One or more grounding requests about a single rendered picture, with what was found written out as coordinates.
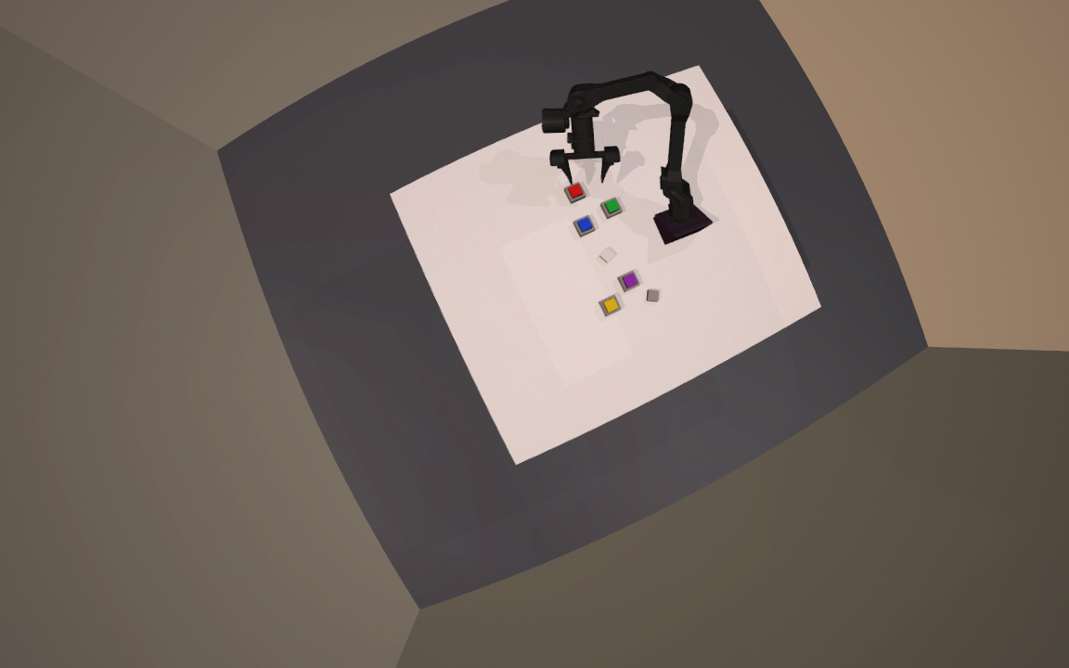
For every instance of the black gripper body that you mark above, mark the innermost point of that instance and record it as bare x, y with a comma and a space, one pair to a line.
583, 148

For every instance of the red button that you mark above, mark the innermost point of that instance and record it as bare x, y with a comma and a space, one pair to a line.
575, 192

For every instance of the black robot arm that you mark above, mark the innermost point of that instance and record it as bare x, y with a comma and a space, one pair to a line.
580, 107

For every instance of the purple button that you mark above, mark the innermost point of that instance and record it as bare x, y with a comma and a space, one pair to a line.
628, 281

